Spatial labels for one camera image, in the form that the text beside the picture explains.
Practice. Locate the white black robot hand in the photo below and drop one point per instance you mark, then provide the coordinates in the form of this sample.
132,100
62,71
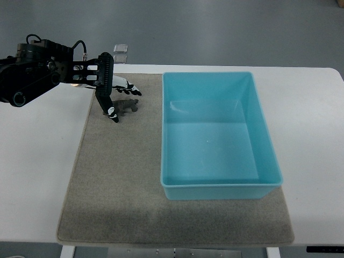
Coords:
119,84

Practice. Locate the brown hippo toy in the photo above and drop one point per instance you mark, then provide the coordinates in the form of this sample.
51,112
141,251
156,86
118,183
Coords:
120,106

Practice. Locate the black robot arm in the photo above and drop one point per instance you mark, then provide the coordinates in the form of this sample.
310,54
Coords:
40,65

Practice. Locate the blue plastic box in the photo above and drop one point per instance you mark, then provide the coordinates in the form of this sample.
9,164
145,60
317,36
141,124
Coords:
215,140

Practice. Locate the lower metal floor plate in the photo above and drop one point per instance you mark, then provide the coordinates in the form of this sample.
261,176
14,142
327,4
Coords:
120,58

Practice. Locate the grey felt mat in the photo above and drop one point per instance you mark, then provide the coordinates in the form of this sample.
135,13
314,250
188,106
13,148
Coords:
115,198

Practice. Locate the black table control panel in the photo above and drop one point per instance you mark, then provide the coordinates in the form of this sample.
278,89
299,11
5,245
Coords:
325,249

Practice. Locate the metal table frame bracket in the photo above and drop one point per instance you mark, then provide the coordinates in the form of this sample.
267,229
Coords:
172,252

